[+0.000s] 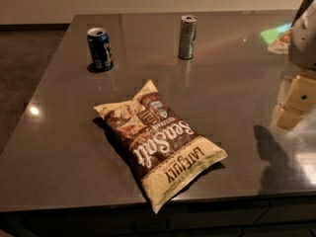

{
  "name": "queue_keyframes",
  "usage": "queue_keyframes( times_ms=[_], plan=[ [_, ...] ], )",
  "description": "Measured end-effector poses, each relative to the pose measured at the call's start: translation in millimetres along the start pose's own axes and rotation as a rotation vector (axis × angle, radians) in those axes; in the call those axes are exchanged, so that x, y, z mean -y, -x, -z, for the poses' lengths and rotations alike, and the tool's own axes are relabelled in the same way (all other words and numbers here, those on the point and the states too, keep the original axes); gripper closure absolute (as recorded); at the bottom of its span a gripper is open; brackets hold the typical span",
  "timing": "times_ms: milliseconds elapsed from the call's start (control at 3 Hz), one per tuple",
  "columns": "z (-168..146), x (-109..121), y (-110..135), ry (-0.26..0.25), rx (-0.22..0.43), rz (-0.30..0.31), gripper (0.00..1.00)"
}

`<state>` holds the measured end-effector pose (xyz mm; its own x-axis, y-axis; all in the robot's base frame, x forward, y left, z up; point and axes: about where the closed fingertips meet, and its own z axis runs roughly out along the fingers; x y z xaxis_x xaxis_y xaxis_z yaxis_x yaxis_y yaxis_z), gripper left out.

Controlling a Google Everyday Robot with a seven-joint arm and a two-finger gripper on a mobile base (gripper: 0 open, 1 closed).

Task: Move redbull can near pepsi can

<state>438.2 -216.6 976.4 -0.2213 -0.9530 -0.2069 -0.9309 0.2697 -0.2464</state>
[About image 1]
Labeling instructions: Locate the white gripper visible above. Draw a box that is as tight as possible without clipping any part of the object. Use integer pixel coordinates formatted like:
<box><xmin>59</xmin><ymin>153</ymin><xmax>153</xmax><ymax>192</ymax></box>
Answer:
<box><xmin>273</xmin><ymin>0</ymin><xmax>316</xmax><ymax>130</ymax></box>

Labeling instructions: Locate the silver redbull can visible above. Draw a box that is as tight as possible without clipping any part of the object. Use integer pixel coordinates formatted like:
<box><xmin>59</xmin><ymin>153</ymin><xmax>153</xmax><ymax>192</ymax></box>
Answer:
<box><xmin>178</xmin><ymin>15</ymin><xmax>198</xmax><ymax>60</ymax></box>

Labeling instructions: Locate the blue pepsi can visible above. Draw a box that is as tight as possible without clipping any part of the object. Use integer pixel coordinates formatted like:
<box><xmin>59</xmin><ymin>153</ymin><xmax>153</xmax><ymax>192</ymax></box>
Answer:
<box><xmin>87</xmin><ymin>28</ymin><xmax>114</xmax><ymax>71</ymax></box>

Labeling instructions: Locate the brown sea salt chip bag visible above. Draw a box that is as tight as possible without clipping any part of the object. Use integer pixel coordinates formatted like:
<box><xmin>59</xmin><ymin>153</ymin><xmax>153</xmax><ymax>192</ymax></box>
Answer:
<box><xmin>94</xmin><ymin>81</ymin><xmax>227</xmax><ymax>212</ymax></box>

